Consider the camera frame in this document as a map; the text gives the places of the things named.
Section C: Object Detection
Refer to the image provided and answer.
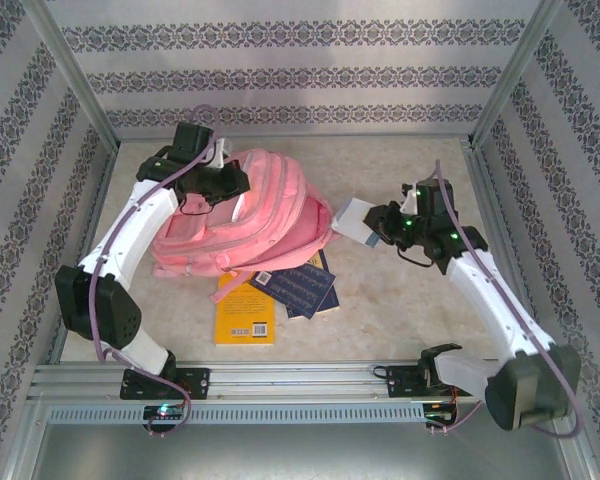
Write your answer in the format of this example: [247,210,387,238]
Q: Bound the aluminium side rail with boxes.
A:
[48,144,120,365]
[459,139,551,362]

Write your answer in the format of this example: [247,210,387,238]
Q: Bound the aluminium frame post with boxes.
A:
[467,0,566,151]
[22,0,121,154]

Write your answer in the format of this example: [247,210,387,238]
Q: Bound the grey metal sheet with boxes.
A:
[27,399,594,480]

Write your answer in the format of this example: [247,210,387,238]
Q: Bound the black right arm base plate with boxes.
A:
[385,363,476,399]

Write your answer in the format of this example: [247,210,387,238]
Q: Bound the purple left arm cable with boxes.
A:
[90,103,219,439]

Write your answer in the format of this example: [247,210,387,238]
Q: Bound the thin black camera cable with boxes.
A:
[179,197,214,216]
[398,247,441,269]

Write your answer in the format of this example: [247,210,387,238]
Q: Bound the white notebook grey-blue spine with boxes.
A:
[331,197,381,250]

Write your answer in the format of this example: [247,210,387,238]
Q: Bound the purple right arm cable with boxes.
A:
[427,159,584,439]

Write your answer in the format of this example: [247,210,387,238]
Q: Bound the slotted grey cable duct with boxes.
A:
[47,402,456,426]

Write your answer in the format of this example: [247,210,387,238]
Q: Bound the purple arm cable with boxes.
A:
[427,159,584,439]
[90,103,219,439]

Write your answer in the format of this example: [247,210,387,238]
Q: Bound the yellow paperback book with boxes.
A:
[213,272,276,347]

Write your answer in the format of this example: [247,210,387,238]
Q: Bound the dark blue barcode book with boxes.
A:
[248,264,337,320]

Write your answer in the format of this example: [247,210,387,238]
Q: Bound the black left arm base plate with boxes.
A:
[119,367,211,401]

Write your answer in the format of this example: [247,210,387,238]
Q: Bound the pink school backpack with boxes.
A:
[149,147,349,306]

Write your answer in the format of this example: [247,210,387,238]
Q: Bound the thin black left camera cable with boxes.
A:
[179,197,214,216]

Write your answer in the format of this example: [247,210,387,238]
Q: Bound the aluminium mounting rail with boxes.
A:
[27,362,566,401]

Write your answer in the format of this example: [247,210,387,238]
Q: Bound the thin black right camera cable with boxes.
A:
[398,247,441,269]

